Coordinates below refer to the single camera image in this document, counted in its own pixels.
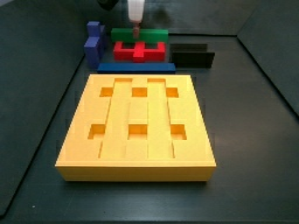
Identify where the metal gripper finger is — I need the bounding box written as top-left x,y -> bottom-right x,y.
133,23 -> 140,39

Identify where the blue rectangular bar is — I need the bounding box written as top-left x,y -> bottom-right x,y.
97,63 -> 176,74

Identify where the red comb-shaped block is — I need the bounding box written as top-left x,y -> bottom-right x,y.
113,41 -> 166,63

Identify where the black angle bracket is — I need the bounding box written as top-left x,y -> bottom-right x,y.
170,44 -> 215,68

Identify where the yellow slotted board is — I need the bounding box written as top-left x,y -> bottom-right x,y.
55,74 -> 216,181

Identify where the purple cross-shaped block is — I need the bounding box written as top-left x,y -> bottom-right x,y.
84,21 -> 107,69

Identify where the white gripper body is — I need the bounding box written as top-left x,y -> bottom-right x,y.
127,0 -> 145,23

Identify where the green rectangular bar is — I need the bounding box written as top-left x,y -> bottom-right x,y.
111,28 -> 168,44

